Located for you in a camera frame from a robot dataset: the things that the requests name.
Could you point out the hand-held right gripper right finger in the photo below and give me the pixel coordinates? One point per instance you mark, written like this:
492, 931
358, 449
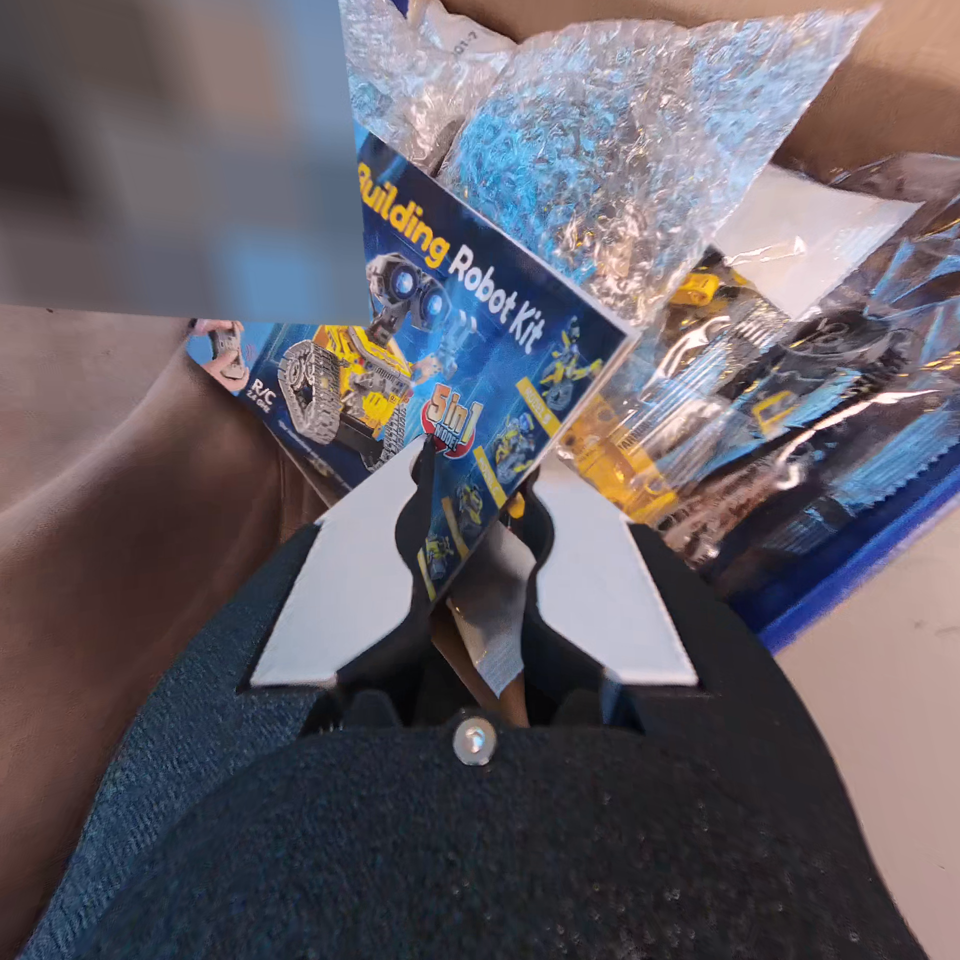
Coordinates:
615, 600

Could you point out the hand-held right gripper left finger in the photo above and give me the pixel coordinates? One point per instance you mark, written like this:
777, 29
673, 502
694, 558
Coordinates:
337, 600

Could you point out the blue robot kit booklet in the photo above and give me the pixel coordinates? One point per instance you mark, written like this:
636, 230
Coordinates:
487, 360

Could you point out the bag of wheels and beams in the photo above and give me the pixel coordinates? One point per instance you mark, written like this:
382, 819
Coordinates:
787, 390

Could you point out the blue cardboard kit box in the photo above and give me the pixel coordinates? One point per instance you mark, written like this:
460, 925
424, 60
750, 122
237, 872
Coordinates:
862, 90

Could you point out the bubble wrap bag blue parts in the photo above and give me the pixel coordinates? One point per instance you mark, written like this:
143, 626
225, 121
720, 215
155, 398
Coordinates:
615, 150

